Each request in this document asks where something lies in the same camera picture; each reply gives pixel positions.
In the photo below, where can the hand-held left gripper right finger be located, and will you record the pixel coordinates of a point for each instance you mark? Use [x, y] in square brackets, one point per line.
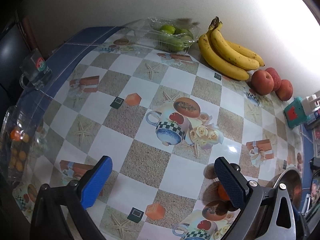
[228, 182]

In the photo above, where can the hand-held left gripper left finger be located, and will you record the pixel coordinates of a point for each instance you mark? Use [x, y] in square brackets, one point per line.
[96, 182]

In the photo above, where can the tangerine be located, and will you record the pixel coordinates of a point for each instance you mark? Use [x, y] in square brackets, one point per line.
[222, 193]

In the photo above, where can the clear tray of green fruits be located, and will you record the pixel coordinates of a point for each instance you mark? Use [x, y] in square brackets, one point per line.
[170, 36]

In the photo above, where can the black charger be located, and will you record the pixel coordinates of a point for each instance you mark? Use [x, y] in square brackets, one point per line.
[315, 165]

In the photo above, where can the clear box of kumquats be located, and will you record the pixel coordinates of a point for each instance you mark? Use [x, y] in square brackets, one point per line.
[17, 140]

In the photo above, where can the teal tin box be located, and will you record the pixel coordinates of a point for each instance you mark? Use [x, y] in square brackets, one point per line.
[293, 113]

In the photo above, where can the red apples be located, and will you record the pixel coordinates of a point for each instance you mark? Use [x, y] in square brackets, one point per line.
[261, 82]

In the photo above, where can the red apple behind box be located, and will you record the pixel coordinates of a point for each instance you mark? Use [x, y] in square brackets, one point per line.
[285, 90]

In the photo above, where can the red apple middle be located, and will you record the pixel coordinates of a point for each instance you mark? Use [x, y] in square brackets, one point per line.
[276, 77]

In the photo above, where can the checked tablecloth with blue border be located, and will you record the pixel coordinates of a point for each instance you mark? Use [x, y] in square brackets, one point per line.
[155, 80]

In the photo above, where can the glass mug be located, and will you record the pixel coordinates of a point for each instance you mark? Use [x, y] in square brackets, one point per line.
[35, 72]

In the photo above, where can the yellow banana bunch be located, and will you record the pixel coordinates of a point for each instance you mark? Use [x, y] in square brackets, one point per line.
[220, 55]

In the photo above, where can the dark furniture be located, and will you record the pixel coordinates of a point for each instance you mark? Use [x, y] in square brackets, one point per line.
[10, 55]

